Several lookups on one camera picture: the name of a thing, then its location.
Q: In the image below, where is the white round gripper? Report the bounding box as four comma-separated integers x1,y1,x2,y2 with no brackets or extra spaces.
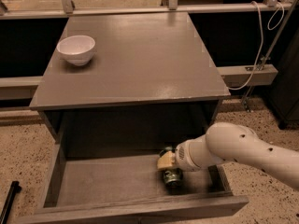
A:
157,140,201,172

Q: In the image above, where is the green soda can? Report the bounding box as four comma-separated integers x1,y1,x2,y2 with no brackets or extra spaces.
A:
159,147,183,189

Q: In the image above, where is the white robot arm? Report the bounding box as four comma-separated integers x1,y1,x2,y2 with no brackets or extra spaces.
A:
157,122,299,190

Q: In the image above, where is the open grey top drawer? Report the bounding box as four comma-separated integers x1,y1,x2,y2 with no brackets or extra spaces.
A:
18,129,249,224

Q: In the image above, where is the grey wooden cabinet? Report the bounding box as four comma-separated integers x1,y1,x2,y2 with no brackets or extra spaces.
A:
30,13,230,149

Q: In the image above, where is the white ceramic bowl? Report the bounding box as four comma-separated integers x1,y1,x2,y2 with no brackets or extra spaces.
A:
56,35,95,66

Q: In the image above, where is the black bar on floor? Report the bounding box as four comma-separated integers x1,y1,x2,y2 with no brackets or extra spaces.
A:
0,181,21,224

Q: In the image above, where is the grey horizontal beam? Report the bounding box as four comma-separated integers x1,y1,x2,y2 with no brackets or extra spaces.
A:
0,64,278,101

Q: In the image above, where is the white cable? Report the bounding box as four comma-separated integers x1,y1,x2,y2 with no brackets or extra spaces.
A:
226,0,286,91

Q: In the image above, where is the metal frame rail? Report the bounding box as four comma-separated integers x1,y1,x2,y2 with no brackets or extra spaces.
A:
0,0,299,21

